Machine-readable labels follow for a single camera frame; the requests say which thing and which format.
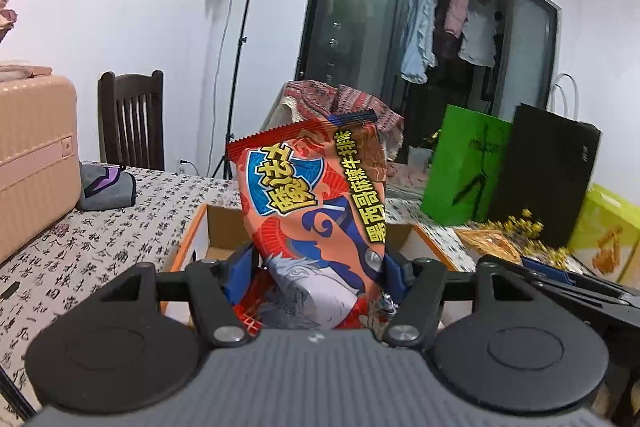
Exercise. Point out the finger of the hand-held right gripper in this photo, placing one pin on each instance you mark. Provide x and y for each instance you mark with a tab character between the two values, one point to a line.
575	291
547	267

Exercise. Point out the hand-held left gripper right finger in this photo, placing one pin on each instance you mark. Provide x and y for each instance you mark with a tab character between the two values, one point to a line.
394	273

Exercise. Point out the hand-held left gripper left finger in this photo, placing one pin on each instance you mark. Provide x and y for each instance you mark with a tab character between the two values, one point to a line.
244	269

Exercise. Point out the orange cardboard box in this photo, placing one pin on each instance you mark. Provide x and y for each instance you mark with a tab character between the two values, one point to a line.
222	227

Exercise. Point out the golden snack packet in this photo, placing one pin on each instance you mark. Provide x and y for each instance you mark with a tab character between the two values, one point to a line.
487	244

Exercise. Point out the red snack packet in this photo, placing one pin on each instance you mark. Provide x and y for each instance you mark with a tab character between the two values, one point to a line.
310	187

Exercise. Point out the yellow flower branch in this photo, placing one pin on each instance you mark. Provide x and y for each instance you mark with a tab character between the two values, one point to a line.
527	227

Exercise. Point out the yellow-green paper bag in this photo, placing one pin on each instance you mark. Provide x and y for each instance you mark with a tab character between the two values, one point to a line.
610	232

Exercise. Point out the black paper bag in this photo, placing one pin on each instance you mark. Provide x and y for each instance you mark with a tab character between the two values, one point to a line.
545	177

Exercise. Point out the green paper bag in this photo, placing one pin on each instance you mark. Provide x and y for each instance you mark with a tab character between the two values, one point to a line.
465	167

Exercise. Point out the grey purple cloth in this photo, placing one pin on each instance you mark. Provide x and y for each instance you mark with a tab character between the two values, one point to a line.
107	187

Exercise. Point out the red patterned cloth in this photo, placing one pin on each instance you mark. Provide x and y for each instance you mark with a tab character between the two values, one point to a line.
345	99

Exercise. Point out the dark wooden chair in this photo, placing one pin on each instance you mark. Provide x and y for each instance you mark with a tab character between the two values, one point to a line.
131	122

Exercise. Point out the dark hanging garment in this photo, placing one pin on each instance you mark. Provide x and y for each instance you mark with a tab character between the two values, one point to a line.
445	44

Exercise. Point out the pink suitcase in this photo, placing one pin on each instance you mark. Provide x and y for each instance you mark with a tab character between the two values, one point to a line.
35	157

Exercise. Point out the studio light on stand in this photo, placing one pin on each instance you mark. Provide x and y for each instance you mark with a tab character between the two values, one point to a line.
244	32

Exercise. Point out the white hanging garment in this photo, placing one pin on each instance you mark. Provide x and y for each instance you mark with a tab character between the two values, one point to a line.
479	37

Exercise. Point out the light blue hanging shirt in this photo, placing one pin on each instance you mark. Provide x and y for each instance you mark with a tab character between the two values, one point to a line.
417	32

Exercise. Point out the pink hanging garment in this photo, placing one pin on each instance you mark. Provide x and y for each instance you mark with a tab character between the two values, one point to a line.
456	14

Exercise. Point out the sliding glass door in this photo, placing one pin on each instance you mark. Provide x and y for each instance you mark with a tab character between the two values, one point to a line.
360	7

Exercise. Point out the wall socket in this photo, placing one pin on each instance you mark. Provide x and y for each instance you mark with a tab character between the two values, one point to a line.
183	165

